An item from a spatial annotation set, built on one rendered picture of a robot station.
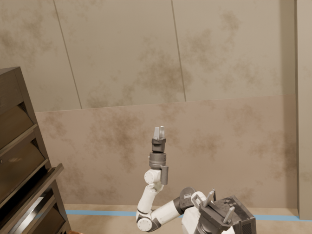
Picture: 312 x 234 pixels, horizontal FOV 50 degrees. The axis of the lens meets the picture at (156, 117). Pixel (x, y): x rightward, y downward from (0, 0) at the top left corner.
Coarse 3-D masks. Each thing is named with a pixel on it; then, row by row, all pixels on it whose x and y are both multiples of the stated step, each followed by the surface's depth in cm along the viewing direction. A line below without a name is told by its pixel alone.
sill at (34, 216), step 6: (48, 198) 234; (54, 198) 239; (42, 204) 228; (48, 204) 232; (36, 210) 223; (42, 210) 224; (30, 216) 217; (36, 216) 218; (24, 222) 212; (30, 222) 211; (18, 228) 207; (24, 228) 206; (30, 228) 211
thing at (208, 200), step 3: (210, 192) 110; (213, 192) 111; (210, 195) 110; (207, 198) 111; (210, 198) 112; (204, 201) 113; (207, 201) 111; (210, 201) 113; (204, 204) 112; (207, 204) 112; (204, 207) 112
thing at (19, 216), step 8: (40, 176) 220; (56, 176) 217; (32, 184) 212; (48, 184) 208; (24, 192) 205; (40, 192) 200; (16, 200) 198; (24, 200) 194; (32, 200) 192; (8, 208) 191; (16, 208) 187; (24, 208) 184; (0, 216) 184; (8, 216) 181; (0, 224) 176
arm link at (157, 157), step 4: (152, 140) 170; (156, 140) 168; (160, 140) 169; (164, 140) 175; (152, 144) 171; (156, 144) 170; (160, 144) 170; (164, 144) 177; (152, 148) 171; (156, 148) 170; (160, 148) 170; (164, 148) 177; (152, 152) 174; (156, 152) 172; (160, 152) 172; (152, 156) 171; (156, 156) 170; (160, 156) 170; (164, 156) 172; (152, 160) 171; (156, 160) 170; (160, 160) 171; (164, 160) 172
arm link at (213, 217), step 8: (200, 208) 113; (208, 208) 113; (216, 208) 113; (200, 216) 114; (208, 216) 110; (216, 216) 110; (224, 216) 111; (200, 224) 116; (208, 224) 112; (216, 224) 109; (224, 224) 108; (232, 224) 109; (200, 232) 113; (208, 232) 112; (216, 232) 110
